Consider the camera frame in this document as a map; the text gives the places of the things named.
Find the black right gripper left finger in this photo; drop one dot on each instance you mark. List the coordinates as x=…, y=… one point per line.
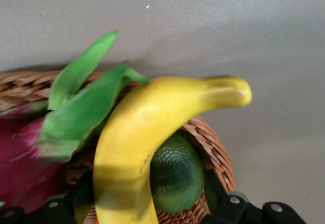
x=50, y=213

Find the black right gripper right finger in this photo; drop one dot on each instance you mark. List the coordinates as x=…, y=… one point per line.
x=241, y=213

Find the yellow banana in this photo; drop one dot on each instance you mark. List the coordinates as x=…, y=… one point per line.
x=132, y=137

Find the orange fruit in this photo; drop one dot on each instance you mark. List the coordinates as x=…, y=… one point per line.
x=96, y=222

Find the brown wicker basket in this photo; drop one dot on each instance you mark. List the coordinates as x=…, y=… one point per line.
x=215, y=142

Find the green avocado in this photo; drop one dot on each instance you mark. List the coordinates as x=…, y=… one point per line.
x=175, y=170

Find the pink dragon fruit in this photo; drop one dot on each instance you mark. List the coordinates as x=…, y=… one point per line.
x=76, y=112

